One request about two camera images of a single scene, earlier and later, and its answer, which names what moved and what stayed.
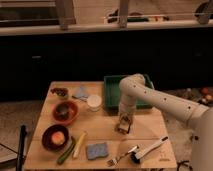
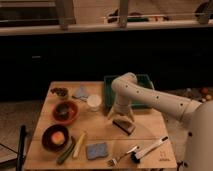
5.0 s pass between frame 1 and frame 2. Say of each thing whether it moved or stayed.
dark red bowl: stayed
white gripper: moved
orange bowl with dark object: stayed
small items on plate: stayed
